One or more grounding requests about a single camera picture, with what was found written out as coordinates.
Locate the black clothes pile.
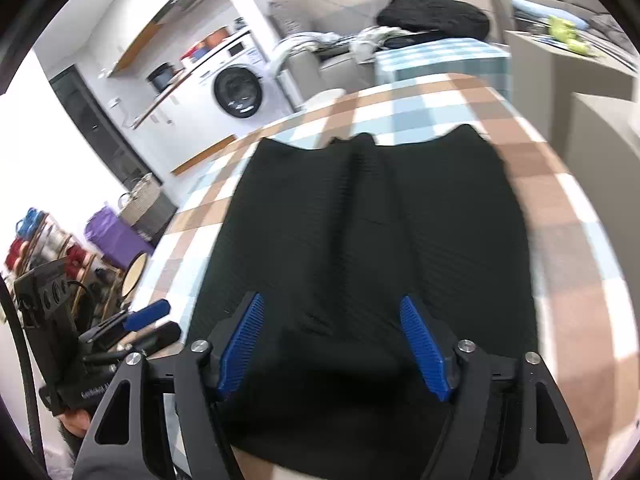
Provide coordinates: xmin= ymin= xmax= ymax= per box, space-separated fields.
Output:
xmin=376 ymin=0 xmax=491 ymax=41

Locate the dark glass door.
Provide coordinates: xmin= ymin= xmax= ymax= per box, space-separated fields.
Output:
xmin=50 ymin=65 xmax=163 ymax=186

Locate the beige box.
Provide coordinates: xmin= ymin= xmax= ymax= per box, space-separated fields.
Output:
xmin=565 ymin=92 xmax=640 ymax=241
xmin=504 ymin=30 xmax=640 ymax=106

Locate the purple bag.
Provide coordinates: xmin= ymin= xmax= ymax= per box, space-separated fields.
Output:
xmin=84 ymin=205 xmax=156 ymax=271

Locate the grey patterned cloth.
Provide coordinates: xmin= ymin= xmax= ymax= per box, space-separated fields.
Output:
xmin=585 ymin=10 xmax=640 ymax=63

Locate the white washing machine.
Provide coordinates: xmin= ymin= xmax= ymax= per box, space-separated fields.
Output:
xmin=195 ymin=30 xmax=296 ymax=126

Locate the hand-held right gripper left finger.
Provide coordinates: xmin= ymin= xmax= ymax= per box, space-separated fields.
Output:
xmin=72 ymin=292 xmax=266 ymax=480

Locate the grey white cloth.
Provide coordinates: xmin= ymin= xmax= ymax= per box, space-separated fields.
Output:
xmin=350 ymin=25 xmax=401 ymax=63

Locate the wooden rack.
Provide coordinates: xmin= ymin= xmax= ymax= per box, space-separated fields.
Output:
xmin=2 ymin=207 xmax=126 ymax=321

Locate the beige waste bin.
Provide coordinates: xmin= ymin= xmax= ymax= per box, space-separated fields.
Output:
xmin=120 ymin=252 xmax=151 ymax=306

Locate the black knitted sweater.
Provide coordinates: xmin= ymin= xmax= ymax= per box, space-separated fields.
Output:
xmin=192 ymin=124 xmax=541 ymax=476

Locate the grey sofa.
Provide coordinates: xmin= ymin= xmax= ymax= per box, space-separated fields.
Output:
xmin=277 ymin=0 xmax=640 ymax=111

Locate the black pot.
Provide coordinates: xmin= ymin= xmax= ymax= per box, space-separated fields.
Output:
xmin=146 ymin=62 xmax=174 ymax=94

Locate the blue pillow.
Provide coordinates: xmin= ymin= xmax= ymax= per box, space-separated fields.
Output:
xmin=511 ymin=0 xmax=587 ymax=31

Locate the white cabinet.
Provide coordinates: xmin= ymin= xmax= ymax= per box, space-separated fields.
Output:
xmin=132 ymin=60 xmax=238 ymax=177

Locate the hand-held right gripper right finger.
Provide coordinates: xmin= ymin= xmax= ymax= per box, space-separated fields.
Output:
xmin=400 ymin=295 xmax=596 ymax=480

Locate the checked blanket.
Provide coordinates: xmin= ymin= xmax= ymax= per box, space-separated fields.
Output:
xmin=125 ymin=72 xmax=626 ymax=480

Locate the person's left hand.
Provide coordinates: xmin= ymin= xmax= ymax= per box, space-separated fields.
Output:
xmin=62 ymin=407 xmax=97 ymax=440

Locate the wooden wall shelf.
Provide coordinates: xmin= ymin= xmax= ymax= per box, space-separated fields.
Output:
xmin=107 ymin=0 xmax=223 ymax=78

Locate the wicker laundry basket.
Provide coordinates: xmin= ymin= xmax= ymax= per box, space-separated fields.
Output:
xmin=117 ymin=172 xmax=178 ymax=241

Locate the black cable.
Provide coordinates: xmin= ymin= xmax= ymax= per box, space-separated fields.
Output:
xmin=0 ymin=280 xmax=47 ymax=461

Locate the light blue blanket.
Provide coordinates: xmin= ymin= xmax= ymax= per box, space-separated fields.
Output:
xmin=270 ymin=32 xmax=341 ymax=78

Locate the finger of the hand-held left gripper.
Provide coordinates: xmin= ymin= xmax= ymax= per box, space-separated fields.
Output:
xmin=82 ymin=322 xmax=182 ymax=367
xmin=80 ymin=299 xmax=172 ymax=345

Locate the teal checked cloth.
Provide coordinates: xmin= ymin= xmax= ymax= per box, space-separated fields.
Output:
xmin=375 ymin=39 xmax=512 ymax=98

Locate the yellow green item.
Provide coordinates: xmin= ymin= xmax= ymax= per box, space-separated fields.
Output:
xmin=549 ymin=14 xmax=590 ymax=55

